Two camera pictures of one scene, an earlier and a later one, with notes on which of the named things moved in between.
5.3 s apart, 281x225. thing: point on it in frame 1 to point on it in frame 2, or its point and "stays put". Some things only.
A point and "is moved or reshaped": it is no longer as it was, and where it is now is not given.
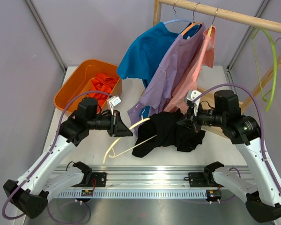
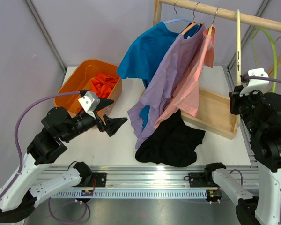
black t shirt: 161,129 is moved or reshaped
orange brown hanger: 193,25 stays put
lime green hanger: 272,92 stays put
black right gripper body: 195,115 to 237,100
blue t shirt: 145,53 stays put
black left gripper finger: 121,130 to 112,125
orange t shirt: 102,83 stays put
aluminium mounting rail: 144,182 stays put
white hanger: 110,147 to 238,67
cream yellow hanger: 210,31 stays put
